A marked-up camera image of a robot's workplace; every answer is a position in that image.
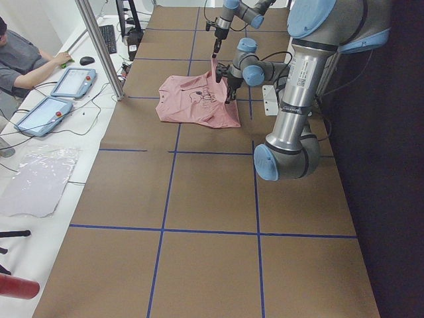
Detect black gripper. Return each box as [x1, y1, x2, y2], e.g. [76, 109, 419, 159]
[225, 74, 242, 104]
[211, 26, 228, 58]

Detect pink printed t-shirt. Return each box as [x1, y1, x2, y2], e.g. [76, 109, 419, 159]
[156, 58, 241, 129]

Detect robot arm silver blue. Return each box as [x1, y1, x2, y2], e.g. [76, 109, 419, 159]
[206, 0, 275, 58]
[226, 1, 392, 181]

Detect person's hand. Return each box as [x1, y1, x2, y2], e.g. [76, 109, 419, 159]
[53, 52, 72, 66]

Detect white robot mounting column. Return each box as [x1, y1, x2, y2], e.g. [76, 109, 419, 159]
[262, 84, 314, 117]

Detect black device on desk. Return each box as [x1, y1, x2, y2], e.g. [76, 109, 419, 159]
[123, 28, 144, 61]

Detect black keyboard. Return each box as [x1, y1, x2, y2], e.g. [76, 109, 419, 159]
[99, 25, 117, 54]

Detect black computer mouse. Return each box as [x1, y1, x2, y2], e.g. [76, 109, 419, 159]
[79, 56, 95, 66]

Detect brown paper table cover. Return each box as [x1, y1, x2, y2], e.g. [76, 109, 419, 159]
[34, 6, 379, 317]

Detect upper blue teach pendant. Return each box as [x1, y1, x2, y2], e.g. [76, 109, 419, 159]
[50, 68, 97, 99]

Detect blue teach pendant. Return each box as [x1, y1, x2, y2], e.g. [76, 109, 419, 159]
[50, 68, 97, 99]
[14, 97, 73, 137]

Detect lower blue teach pendant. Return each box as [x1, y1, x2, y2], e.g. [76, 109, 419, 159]
[14, 97, 73, 137]

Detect seated person grey shirt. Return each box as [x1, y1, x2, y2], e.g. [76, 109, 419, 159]
[1, 20, 61, 99]

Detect clear plastic bag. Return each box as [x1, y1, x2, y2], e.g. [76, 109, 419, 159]
[1, 145, 81, 218]

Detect black tripod leg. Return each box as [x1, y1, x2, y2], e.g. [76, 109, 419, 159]
[0, 230, 31, 238]

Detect red cylinder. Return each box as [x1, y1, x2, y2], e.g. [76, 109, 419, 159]
[1, 274, 40, 299]

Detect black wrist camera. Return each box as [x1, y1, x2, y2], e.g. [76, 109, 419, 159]
[215, 63, 230, 83]
[205, 20, 216, 31]

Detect aluminium frame post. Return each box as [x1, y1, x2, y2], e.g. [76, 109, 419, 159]
[75, 0, 125, 101]

